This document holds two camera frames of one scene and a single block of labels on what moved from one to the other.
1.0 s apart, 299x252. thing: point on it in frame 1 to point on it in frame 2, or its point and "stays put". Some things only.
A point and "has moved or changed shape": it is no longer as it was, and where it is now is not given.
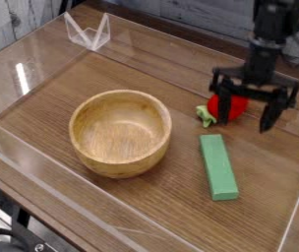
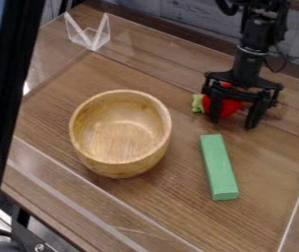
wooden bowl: [119, 130] stays put
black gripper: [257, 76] to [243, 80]
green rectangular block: [220, 177] stays put
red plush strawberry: [238, 104] has moved or changed shape
